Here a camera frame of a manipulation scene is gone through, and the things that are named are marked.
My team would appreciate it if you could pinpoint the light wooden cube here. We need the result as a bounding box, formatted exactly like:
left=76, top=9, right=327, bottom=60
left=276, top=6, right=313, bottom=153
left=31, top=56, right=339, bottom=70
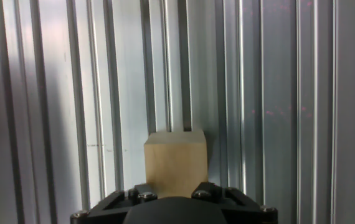
left=144, top=130, right=209, bottom=199

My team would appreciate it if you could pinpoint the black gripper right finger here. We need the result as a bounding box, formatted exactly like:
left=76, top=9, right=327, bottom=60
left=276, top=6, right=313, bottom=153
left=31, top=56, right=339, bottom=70
left=191, top=182, right=263, bottom=213

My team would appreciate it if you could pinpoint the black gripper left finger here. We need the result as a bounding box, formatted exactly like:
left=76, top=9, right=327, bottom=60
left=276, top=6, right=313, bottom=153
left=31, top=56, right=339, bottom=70
left=87, top=183, right=158, bottom=217

